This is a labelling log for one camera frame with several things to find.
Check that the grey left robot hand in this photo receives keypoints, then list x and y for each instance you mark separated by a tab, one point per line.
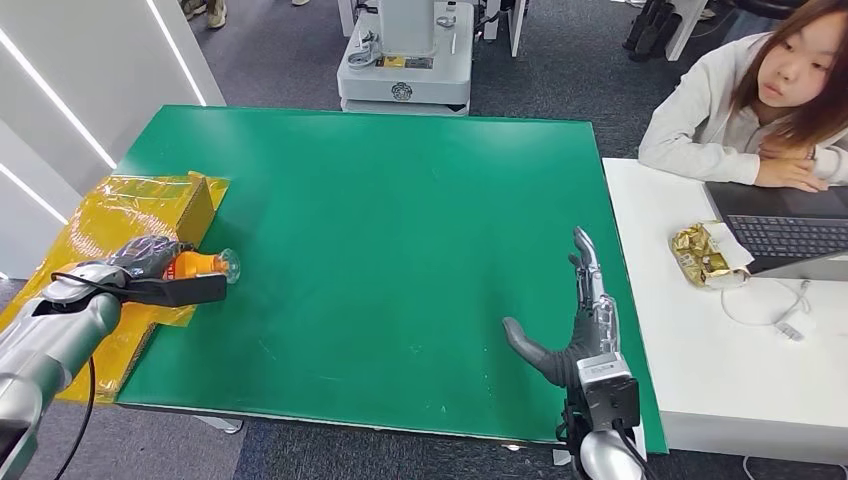
146	255

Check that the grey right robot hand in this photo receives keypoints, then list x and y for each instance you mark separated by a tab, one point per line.
563	364

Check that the person's right hand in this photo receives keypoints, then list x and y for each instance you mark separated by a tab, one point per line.
792	175

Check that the person's left hand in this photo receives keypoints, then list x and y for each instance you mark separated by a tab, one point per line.
787	151

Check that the orange plastic bottle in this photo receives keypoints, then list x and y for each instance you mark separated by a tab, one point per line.
195	264

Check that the white robot base machine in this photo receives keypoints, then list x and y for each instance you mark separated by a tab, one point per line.
407	79

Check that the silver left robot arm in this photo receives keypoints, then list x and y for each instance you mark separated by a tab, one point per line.
46	344

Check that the dark laptop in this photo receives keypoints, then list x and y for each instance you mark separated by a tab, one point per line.
782	225

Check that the yellow film wrapped cardboard box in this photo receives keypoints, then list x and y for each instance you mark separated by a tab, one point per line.
112	212

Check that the person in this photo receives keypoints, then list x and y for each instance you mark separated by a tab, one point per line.
709	119
215	12

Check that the white table foot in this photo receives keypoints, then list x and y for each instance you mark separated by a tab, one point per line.
222	424
562	457

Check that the gold foil snack wrapper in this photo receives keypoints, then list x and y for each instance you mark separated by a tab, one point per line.
699	255

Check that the white desk panel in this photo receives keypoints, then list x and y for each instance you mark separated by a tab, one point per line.
517	23

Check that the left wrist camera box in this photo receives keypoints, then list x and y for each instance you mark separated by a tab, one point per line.
179	290

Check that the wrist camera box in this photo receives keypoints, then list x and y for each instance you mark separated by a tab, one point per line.
179	290
609	394

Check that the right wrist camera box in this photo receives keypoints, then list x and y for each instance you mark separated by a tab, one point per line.
609	394

